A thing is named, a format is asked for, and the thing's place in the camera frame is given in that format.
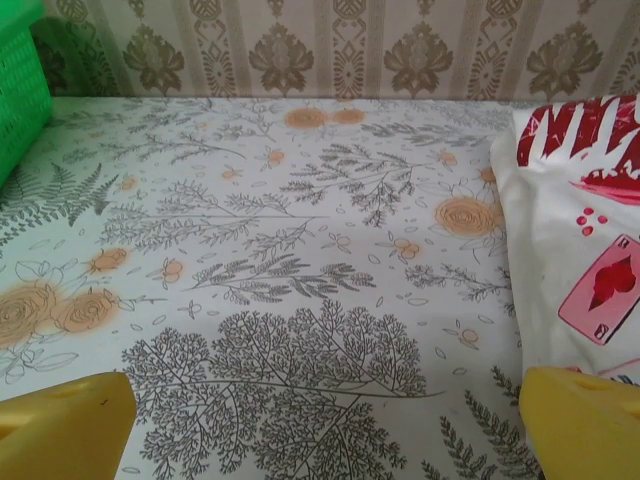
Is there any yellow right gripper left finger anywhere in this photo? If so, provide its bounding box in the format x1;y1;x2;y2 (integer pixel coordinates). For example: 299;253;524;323
0;370;137;480

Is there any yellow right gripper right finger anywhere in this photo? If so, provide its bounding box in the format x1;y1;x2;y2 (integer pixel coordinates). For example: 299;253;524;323
518;365;640;480

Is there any folded white red-print t-shirt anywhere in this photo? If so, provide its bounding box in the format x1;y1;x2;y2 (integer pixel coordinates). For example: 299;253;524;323
489;92;640;389

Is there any floral patterned table cover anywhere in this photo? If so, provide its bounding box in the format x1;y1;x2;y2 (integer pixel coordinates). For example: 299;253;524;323
0;94;640;480

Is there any green plastic basket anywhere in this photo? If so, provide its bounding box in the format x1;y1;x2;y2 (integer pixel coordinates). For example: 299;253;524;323
0;0;54;186

